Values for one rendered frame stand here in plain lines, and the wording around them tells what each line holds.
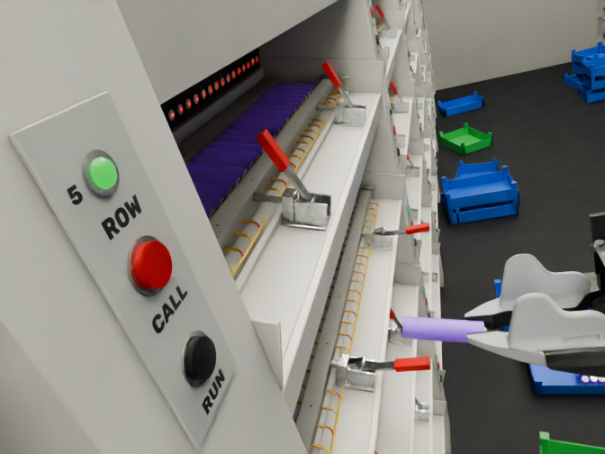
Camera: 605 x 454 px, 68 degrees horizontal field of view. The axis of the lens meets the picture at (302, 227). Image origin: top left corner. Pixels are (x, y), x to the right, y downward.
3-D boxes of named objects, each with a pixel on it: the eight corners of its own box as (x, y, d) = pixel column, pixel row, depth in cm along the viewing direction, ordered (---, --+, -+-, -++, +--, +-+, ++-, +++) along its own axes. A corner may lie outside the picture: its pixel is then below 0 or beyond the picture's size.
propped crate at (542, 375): (618, 394, 119) (622, 381, 114) (533, 394, 126) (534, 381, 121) (587, 298, 139) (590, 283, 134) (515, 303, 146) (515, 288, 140)
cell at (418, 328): (402, 313, 37) (486, 318, 36) (403, 320, 39) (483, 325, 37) (401, 334, 37) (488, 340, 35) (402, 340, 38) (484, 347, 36)
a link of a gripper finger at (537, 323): (455, 289, 34) (593, 265, 31) (470, 348, 36) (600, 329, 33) (460, 318, 31) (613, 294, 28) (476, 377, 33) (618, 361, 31)
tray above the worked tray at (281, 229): (379, 119, 77) (385, 31, 70) (284, 442, 27) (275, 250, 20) (265, 112, 81) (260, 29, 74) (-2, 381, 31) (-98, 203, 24)
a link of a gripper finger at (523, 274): (455, 252, 38) (582, 236, 34) (468, 306, 40) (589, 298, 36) (453, 275, 35) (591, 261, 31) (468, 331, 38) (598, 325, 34)
